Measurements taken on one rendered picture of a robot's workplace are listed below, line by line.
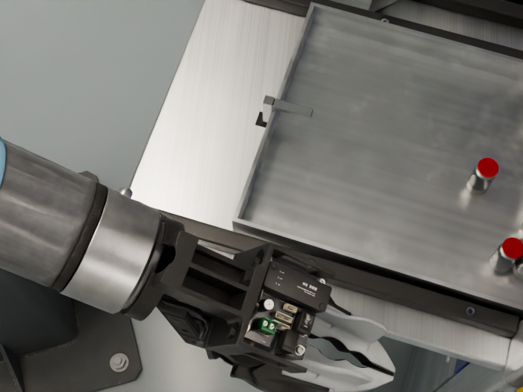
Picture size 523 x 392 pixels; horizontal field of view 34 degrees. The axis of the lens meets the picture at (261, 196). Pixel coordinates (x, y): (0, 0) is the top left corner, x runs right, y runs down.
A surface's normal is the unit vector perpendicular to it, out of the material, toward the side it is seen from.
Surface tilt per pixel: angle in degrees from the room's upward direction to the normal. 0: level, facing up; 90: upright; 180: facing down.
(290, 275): 26
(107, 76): 0
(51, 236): 35
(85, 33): 0
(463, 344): 0
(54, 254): 46
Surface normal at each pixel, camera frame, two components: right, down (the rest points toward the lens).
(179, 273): 0.40, -0.20
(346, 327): -0.33, 0.85
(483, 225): 0.00, -0.37
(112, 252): 0.33, 0.00
